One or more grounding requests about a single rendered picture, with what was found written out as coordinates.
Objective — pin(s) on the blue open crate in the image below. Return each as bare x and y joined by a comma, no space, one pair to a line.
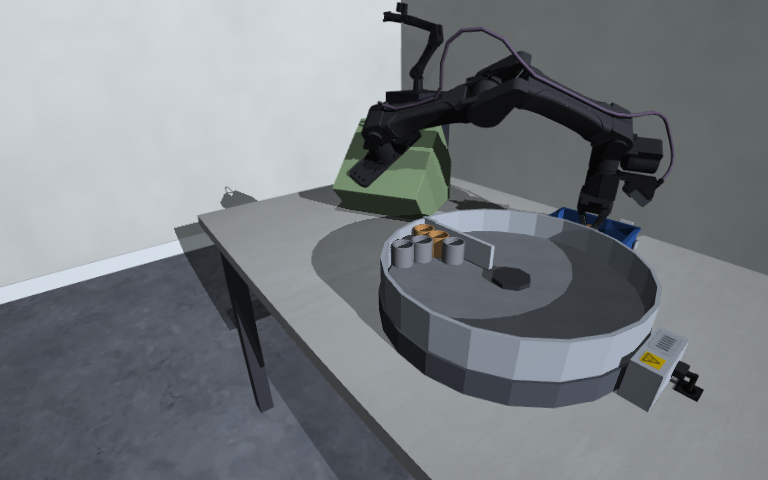
618,230

